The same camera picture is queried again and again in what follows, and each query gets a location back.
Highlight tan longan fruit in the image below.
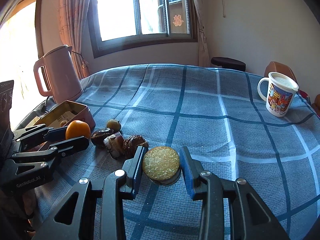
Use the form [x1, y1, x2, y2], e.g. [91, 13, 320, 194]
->
[60, 120, 68, 127]
[106, 119, 121, 132]

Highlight orange tangerine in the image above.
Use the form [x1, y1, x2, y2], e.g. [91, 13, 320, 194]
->
[65, 120, 91, 140]

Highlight dark chocolate glazed pastry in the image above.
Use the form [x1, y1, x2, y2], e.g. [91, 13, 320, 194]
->
[91, 128, 114, 147]

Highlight chocolate-coated cake roll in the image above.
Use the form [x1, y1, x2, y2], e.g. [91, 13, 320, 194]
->
[103, 132, 124, 159]

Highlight dark brown wrinkled pastry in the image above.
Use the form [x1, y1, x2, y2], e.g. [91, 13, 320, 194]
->
[123, 135, 149, 159]

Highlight round layered biscuit cake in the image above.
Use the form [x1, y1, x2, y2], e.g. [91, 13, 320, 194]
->
[142, 146, 181, 186]

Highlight red metal tin box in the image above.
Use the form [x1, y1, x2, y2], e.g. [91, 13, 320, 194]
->
[27, 100, 95, 130]

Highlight pink electric kettle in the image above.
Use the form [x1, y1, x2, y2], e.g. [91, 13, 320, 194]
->
[34, 45, 82, 104]

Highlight white cartoon print mug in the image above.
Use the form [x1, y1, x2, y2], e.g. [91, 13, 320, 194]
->
[257, 72, 299, 118]

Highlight pink curtain left of window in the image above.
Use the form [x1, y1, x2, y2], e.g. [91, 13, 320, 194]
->
[59, 0, 90, 79]

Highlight brown leather armchair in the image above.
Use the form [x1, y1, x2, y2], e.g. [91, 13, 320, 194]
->
[264, 61, 298, 83]

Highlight black round stool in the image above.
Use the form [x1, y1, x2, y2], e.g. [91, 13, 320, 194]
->
[211, 57, 246, 72]

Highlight window with metal frame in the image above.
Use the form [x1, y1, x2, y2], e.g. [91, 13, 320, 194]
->
[88, 0, 197, 58]

